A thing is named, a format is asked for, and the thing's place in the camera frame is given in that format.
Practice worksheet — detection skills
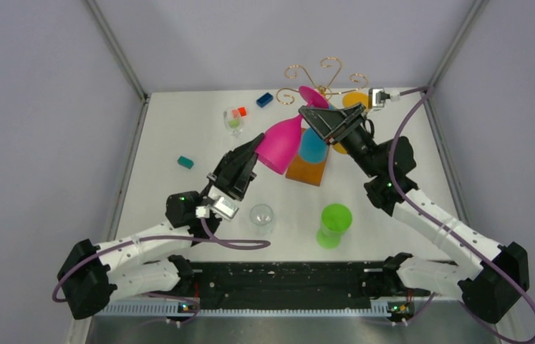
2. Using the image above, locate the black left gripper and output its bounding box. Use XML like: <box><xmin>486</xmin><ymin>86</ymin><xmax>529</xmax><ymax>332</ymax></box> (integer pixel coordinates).
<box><xmin>201</xmin><ymin>133</ymin><xmax>267</xmax><ymax>203</ymax></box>

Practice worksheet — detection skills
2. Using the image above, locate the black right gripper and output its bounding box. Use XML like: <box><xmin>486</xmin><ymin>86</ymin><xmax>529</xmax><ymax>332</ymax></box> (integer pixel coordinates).
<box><xmin>299</xmin><ymin>102</ymin><xmax>382</xmax><ymax>178</ymax></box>

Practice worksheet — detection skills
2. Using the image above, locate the blue plastic wine glass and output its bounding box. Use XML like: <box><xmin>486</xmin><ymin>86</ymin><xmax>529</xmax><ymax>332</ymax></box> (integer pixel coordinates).
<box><xmin>298</xmin><ymin>120</ymin><xmax>331</xmax><ymax>164</ymax></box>

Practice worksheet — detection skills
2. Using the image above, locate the yellow plastic wine glass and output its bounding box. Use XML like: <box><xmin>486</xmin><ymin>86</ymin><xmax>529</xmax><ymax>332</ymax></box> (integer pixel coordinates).
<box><xmin>333</xmin><ymin>92</ymin><xmax>372</xmax><ymax>155</ymax></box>

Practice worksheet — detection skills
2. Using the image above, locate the pink plastic wine glass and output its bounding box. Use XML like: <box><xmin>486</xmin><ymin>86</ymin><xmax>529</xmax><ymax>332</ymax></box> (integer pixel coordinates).
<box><xmin>254</xmin><ymin>85</ymin><xmax>331</xmax><ymax>176</ymax></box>

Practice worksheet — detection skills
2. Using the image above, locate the green plastic wine glass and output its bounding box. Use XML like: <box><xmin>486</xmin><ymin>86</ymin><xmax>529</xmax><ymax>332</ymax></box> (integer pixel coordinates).
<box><xmin>316</xmin><ymin>204</ymin><xmax>353</xmax><ymax>249</ymax></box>

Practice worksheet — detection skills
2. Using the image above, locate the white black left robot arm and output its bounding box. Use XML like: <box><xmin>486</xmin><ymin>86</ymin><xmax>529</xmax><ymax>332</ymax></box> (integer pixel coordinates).
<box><xmin>52</xmin><ymin>133</ymin><xmax>270</xmax><ymax>320</ymax></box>

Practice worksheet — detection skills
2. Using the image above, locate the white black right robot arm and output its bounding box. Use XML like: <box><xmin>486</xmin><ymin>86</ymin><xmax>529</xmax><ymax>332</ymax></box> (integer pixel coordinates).
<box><xmin>299</xmin><ymin>104</ymin><xmax>529</xmax><ymax>324</ymax></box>

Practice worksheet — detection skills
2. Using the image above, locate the clear tall wine glass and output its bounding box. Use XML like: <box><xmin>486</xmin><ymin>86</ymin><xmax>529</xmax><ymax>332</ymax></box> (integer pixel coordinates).
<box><xmin>223</xmin><ymin>107</ymin><xmax>247</xmax><ymax>138</ymax></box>

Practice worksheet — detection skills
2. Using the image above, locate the clear glass tumbler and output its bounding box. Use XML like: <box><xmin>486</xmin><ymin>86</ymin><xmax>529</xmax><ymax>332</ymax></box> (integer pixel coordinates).
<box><xmin>249</xmin><ymin>204</ymin><xmax>275</xmax><ymax>235</ymax></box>

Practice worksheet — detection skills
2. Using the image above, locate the teal toy block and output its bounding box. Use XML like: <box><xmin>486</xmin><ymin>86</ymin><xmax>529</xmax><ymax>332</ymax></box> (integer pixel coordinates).
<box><xmin>177</xmin><ymin>156</ymin><xmax>195</xmax><ymax>170</ymax></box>

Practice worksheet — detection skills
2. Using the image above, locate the blue toy brick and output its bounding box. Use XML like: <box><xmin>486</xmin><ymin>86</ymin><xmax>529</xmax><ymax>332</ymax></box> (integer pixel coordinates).
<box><xmin>256</xmin><ymin>92</ymin><xmax>274</xmax><ymax>108</ymax></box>

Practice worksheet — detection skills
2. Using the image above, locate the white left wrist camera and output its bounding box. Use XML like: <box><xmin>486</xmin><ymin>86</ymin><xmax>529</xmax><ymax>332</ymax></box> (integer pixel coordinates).
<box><xmin>196</xmin><ymin>196</ymin><xmax>239</xmax><ymax>221</ymax></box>

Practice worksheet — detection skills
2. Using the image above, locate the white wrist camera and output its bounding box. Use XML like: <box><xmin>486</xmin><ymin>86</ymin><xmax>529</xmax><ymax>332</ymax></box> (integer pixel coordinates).
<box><xmin>196</xmin><ymin>196</ymin><xmax>239</xmax><ymax>221</ymax></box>
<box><xmin>368</xmin><ymin>87</ymin><xmax>401</xmax><ymax>111</ymax></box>

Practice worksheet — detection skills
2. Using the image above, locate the gold wire glass rack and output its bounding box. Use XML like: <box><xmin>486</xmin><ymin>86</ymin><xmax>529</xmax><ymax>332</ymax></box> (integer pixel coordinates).
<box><xmin>275</xmin><ymin>57</ymin><xmax>370</xmax><ymax>188</ymax></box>

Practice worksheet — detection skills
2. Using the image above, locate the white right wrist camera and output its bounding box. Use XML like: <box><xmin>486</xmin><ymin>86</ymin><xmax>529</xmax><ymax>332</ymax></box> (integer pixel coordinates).
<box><xmin>368</xmin><ymin>87</ymin><xmax>401</xmax><ymax>111</ymax></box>

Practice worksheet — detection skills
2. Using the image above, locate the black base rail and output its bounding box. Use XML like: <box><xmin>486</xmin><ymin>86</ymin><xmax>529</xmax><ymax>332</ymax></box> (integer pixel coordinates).
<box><xmin>171</xmin><ymin>262</ymin><xmax>430</xmax><ymax>311</ymax></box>

